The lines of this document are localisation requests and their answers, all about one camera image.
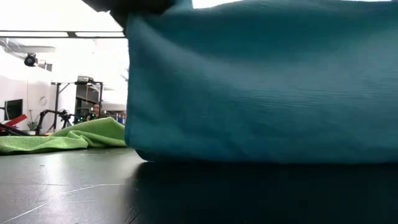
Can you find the green microfiber towel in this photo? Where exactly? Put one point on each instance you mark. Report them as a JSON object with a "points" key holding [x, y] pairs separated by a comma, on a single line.
{"points": [[77, 137]]}

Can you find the small potted plant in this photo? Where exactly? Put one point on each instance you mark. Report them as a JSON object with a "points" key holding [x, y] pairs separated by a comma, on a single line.
{"points": [[32, 126]]}

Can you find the small black monitor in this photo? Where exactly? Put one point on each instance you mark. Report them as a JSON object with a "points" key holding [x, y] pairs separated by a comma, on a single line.
{"points": [[14, 109]]}

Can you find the black ceiling-mounted camera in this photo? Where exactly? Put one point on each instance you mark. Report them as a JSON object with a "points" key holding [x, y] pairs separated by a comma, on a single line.
{"points": [[30, 60]]}

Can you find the light blue microfiber towel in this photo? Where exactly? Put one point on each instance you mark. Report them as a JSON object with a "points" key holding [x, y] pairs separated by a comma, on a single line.
{"points": [[248, 93]]}

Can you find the person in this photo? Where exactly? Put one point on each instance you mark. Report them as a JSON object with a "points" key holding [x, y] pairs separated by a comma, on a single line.
{"points": [[96, 110]]}

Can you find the overhead light bar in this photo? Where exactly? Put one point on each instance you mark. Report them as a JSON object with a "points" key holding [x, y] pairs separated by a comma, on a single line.
{"points": [[71, 34]]}

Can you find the red angled object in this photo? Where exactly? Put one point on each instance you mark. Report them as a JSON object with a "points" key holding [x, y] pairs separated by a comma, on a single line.
{"points": [[17, 119]]}

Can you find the black metal stand frame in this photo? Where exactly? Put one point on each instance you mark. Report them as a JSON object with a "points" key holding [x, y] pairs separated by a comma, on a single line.
{"points": [[57, 99]]}

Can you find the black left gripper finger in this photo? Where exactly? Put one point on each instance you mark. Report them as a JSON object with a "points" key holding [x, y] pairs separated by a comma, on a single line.
{"points": [[122, 18]]}

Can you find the small grey box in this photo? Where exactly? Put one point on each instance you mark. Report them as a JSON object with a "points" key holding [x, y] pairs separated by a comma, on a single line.
{"points": [[85, 79]]}

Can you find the black background robot arm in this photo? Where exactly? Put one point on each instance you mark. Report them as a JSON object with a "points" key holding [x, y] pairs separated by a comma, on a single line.
{"points": [[63, 114]]}

